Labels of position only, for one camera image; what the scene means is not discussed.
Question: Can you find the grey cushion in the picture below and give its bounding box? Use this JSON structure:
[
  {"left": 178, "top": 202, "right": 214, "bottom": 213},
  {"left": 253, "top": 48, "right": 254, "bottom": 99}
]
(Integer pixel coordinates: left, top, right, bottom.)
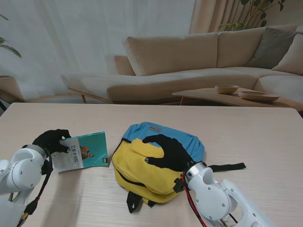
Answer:
[{"left": 247, "top": 27, "right": 298, "bottom": 70}]

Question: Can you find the beige sofa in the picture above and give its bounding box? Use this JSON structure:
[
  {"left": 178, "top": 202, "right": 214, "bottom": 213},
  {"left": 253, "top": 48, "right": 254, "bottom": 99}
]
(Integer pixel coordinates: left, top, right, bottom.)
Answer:
[{"left": 61, "top": 23, "right": 303, "bottom": 105}]

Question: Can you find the beige cushion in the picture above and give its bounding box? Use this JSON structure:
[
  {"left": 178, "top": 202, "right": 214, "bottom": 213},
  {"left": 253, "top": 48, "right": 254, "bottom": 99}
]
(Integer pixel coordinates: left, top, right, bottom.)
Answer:
[{"left": 272, "top": 34, "right": 303, "bottom": 76}]

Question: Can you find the wide shallow wooden bowl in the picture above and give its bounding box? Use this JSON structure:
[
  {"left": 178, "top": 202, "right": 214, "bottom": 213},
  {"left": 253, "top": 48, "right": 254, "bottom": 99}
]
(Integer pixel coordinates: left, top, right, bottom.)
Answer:
[{"left": 238, "top": 91, "right": 280, "bottom": 102}]

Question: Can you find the tall green leafy plant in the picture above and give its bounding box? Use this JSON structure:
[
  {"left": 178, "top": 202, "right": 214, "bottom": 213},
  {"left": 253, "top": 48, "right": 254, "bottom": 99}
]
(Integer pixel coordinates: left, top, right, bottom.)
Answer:
[{"left": 219, "top": 0, "right": 287, "bottom": 31}]

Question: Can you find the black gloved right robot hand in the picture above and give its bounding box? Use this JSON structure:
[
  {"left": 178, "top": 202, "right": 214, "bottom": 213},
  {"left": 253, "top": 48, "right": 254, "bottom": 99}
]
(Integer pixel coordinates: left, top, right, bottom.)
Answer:
[{"left": 142, "top": 134, "right": 197, "bottom": 173}]

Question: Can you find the small wooden bowl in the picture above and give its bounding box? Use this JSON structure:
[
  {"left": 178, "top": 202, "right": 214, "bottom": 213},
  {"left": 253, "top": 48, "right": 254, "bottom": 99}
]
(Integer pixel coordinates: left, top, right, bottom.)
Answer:
[{"left": 214, "top": 85, "right": 240, "bottom": 95}]

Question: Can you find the teal and white book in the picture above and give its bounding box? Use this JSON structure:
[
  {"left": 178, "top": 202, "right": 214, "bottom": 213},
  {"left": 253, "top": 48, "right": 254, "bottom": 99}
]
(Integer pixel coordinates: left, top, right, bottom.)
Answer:
[{"left": 52, "top": 131, "right": 109, "bottom": 175}]

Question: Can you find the beige curtain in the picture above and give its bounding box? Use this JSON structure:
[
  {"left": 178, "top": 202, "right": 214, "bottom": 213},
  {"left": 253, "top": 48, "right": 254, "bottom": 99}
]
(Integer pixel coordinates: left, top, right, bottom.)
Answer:
[{"left": 188, "top": 0, "right": 303, "bottom": 35}]

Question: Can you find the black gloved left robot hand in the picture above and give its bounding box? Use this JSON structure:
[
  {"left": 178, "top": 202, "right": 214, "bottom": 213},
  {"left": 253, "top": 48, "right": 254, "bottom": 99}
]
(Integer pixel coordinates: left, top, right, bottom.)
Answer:
[{"left": 32, "top": 129, "right": 72, "bottom": 154}]

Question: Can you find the variegated leaf plant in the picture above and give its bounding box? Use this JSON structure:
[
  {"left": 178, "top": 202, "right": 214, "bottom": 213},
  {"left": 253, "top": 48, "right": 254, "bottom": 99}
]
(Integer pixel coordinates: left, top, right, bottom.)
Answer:
[{"left": 0, "top": 14, "right": 22, "bottom": 59}]

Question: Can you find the red black arm cable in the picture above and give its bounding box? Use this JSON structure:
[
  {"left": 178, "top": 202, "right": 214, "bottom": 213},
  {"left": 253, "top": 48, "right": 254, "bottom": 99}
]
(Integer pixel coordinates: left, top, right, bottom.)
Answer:
[
  {"left": 14, "top": 148, "right": 54, "bottom": 227},
  {"left": 181, "top": 172, "right": 239, "bottom": 227}
]

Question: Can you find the blue and yellow school bag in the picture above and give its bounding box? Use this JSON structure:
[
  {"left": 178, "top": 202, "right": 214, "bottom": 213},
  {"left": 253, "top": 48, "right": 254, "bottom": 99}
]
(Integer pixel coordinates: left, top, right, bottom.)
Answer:
[{"left": 111, "top": 122, "right": 247, "bottom": 214}]

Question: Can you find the wooden coffee table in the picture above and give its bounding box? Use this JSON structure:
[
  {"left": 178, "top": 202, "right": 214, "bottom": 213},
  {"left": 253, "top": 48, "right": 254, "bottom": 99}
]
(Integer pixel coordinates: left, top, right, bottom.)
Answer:
[{"left": 172, "top": 87, "right": 303, "bottom": 112}]

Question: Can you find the light wooden planter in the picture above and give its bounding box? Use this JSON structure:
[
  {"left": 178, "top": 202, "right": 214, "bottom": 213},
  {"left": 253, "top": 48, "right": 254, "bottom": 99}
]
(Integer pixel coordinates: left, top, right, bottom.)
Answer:
[{"left": 0, "top": 75, "right": 24, "bottom": 103}]

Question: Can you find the white sheer curtain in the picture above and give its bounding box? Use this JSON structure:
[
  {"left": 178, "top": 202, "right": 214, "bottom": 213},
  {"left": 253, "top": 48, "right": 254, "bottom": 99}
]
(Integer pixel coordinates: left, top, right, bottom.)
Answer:
[{"left": 0, "top": 0, "right": 196, "bottom": 102}]

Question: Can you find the red black left arm cable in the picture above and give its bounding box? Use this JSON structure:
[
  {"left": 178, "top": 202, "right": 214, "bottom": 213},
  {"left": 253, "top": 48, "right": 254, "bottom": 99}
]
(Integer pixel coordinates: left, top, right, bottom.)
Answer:
[{"left": 14, "top": 148, "right": 54, "bottom": 227}]

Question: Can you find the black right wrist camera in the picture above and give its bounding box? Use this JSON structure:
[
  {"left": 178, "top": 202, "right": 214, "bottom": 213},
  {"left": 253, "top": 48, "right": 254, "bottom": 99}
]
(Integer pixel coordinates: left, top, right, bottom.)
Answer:
[{"left": 173, "top": 177, "right": 187, "bottom": 192}]

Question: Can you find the red black right arm cable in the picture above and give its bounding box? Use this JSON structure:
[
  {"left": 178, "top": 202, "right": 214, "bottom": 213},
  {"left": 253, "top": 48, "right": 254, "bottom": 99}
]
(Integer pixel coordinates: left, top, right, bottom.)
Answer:
[{"left": 181, "top": 172, "right": 239, "bottom": 227}]

